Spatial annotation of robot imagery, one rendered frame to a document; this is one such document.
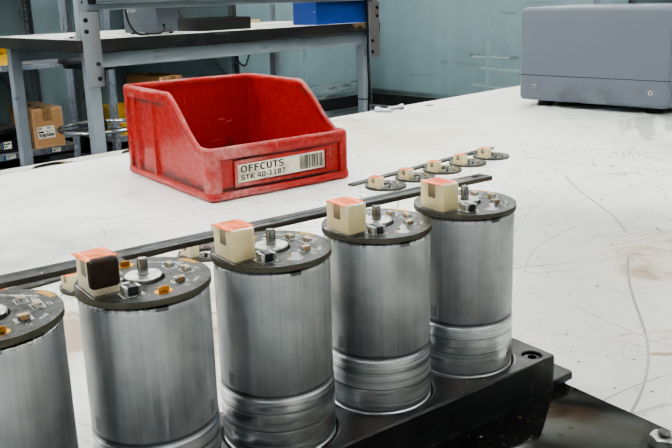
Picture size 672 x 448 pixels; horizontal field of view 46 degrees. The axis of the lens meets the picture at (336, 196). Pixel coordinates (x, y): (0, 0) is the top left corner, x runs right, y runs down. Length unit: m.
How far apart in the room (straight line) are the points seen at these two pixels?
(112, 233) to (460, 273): 0.25
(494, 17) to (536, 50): 4.96
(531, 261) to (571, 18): 0.47
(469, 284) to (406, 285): 0.02
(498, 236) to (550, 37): 0.62
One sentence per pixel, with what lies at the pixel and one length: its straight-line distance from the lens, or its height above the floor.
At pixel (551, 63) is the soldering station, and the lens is 0.81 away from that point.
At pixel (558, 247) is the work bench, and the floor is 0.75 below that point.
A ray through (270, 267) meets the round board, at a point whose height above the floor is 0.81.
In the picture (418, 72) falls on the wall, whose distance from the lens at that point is 6.22.
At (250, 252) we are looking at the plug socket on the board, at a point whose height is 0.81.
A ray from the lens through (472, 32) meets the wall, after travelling 5.88.
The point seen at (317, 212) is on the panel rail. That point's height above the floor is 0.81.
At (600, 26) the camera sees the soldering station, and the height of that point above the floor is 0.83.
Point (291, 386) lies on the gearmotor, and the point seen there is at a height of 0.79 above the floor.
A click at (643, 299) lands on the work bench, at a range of 0.32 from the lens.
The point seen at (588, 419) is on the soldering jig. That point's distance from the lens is 0.21.
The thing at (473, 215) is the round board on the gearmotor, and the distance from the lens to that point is 0.19.
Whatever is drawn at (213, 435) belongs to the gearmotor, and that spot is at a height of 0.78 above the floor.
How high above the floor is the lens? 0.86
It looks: 14 degrees down
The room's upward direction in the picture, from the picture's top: 2 degrees counter-clockwise
